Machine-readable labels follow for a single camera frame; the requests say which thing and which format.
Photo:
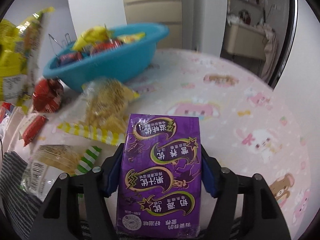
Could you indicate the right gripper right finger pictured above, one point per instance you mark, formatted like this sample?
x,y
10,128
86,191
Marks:
x,y
244,205

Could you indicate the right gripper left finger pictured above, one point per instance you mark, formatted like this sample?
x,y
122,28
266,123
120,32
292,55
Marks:
x,y
59,217

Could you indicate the green striped noodle snack bag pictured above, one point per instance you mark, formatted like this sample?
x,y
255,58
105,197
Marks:
x,y
49,161

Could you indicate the purple milk carton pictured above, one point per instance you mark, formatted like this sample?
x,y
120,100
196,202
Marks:
x,y
159,192

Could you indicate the yellow striped noodle snack bag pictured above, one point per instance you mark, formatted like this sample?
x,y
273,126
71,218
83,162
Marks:
x,y
99,113

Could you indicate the yellow potato chip bag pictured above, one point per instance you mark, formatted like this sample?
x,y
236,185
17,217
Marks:
x,y
131,38

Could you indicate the small red snack packet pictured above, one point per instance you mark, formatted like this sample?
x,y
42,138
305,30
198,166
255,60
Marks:
x,y
31,128

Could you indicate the pink cartoon tablecloth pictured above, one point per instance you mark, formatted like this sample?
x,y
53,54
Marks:
x,y
243,123

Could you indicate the red puffed snack bag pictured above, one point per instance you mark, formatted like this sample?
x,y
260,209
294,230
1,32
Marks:
x,y
47,96

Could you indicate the dark blue snack bag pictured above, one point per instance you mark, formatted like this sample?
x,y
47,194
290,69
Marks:
x,y
69,58

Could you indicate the blue plastic basin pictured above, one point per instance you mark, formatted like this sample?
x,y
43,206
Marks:
x,y
123,63

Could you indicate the orange blue snack bag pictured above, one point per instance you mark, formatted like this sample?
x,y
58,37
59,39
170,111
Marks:
x,y
110,44

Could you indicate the beige washing cabinet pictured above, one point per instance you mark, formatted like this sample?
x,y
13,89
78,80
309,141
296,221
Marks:
x,y
244,40

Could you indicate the yellow chip bag back side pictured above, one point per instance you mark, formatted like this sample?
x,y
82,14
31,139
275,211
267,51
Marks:
x,y
92,36

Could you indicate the beige refrigerator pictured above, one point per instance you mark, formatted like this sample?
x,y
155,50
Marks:
x,y
167,12

